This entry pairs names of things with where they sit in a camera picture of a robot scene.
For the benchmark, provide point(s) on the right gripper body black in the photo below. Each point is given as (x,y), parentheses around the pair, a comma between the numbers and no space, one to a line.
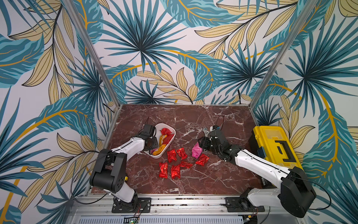
(207,143)

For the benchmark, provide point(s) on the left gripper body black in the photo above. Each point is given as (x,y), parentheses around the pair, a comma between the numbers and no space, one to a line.
(154,143)

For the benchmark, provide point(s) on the pink tea bag large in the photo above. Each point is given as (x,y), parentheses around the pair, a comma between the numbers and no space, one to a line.
(196,151)

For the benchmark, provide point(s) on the white plastic storage box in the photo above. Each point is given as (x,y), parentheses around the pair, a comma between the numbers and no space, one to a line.
(160,126)

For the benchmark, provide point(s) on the red tea bag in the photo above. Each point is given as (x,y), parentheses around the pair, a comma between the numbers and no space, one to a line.
(163,170)
(185,164)
(202,160)
(171,156)
(181,153)
(170,135)
(175,171)

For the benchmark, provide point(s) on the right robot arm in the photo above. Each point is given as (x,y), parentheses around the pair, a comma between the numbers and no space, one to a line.
(292,190)

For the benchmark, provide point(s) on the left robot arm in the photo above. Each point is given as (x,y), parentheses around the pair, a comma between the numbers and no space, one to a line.
(110,167)

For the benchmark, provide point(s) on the yellow tea bag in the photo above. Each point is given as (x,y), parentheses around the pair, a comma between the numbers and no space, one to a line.
(161,146)

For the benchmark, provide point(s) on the red tea bag in box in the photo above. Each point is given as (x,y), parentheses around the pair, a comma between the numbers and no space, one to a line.
(170,135)

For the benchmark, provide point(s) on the yellow black toolbox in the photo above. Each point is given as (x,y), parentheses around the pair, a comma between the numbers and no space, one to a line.
(272,144)

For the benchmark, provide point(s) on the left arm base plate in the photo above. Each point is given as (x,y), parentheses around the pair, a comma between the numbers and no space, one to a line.
(141,205)

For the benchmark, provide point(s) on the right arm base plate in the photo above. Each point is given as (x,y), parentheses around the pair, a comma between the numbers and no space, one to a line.
(238,204)

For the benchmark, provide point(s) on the aluminium front rail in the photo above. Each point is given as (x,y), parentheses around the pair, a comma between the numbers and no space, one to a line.
(178,209)

